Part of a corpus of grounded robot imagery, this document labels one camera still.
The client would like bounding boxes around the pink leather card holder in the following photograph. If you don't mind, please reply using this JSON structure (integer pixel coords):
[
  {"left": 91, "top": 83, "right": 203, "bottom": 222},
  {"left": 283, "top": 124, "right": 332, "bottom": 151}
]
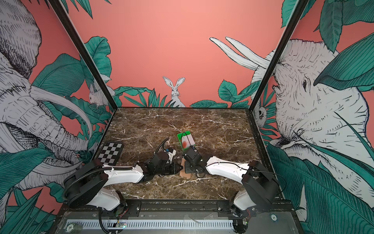
[{"left": 179, "top": 159, "right": 191, "bottom": 179}]

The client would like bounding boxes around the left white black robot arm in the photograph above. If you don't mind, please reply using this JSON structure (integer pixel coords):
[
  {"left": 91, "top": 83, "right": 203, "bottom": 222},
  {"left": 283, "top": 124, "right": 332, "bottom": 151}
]
[{"left": 62, "top": 148, "right": 183, "bottom": 216}]

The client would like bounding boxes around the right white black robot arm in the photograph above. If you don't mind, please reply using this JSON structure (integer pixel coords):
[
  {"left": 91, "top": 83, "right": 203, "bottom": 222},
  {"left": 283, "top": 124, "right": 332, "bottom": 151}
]
[{"left": 183, "top": 146, "right": 279, "bottom": 211}]

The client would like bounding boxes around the white red credit card stack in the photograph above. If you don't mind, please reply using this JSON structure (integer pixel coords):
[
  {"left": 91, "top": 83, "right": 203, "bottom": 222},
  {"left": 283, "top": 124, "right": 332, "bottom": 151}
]
[{"left": 181, "top": 134, "right": 195, "bottom": 149}]

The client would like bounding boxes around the green plastic tray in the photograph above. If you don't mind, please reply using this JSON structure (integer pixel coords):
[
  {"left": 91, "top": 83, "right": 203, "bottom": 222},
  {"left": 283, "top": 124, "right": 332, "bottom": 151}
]
[{"left": 177, "top": 131, "right": 195, "bottom": 150}]

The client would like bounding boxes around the black white checkerboard plate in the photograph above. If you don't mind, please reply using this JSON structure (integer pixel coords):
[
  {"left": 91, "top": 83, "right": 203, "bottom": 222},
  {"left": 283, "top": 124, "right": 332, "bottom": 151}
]
[{"left": 96, "top": 142, "right": 124, "bottom": 166}]

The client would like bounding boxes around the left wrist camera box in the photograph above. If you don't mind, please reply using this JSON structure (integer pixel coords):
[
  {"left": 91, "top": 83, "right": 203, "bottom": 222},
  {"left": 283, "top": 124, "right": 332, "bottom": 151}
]
[{"left": 165, "top": 148, "right": 177, "bottom": 161}]

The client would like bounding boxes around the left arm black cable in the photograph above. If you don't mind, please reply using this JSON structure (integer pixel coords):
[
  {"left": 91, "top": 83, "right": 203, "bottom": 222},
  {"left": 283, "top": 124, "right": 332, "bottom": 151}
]
[{"left": 154, "top": 137, "right": 170, "bottom": 154}]

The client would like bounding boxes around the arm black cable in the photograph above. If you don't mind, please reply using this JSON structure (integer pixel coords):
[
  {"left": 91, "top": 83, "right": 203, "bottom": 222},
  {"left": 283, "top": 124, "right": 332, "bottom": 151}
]
[
  {"left": 180, "top": 132, "right": 191, "bottom": 151},
  {"left": 154, "top": 137, "right": 170, "bottom": 154}
]

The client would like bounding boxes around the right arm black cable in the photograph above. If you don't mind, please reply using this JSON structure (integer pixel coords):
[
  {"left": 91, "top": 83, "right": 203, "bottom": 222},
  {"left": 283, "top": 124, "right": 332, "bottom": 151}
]
[{"left": 180, "top": 132, "right": 191, "bottom": 151}]

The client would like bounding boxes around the black front mounting rail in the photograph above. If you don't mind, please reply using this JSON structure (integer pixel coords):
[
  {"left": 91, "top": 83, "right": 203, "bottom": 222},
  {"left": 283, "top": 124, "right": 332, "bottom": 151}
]
[{"left": 56, "top": 199, "right": 297, "bottom": 221}]

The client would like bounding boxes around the white slotted cable duct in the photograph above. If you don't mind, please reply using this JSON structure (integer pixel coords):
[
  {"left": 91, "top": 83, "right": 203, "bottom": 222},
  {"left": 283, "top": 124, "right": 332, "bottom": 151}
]
[{"left": 64, "top": 219, "right": 234, "bottom": 231}]

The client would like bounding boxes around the left black frame post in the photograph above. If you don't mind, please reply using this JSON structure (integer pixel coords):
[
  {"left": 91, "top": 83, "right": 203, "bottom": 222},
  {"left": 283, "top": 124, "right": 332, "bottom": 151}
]
[{"left": 48, "top": 0, "right": 118, "bottom": 111}]

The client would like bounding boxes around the black frame post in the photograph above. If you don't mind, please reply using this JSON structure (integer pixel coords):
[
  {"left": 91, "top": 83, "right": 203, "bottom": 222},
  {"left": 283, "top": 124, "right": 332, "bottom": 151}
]
[
  {"left": 249, "top": 0, "right": 308, "bottom": 112},
  {"left": 48, "top": 0, "right": 118, "bottom": 111}
]

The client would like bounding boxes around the right black frame post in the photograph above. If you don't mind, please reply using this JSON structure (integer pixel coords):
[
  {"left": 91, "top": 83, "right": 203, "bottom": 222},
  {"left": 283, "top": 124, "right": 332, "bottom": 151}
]
[{"left": 249, "top": 0, "right": 308, "bottom": 112}]

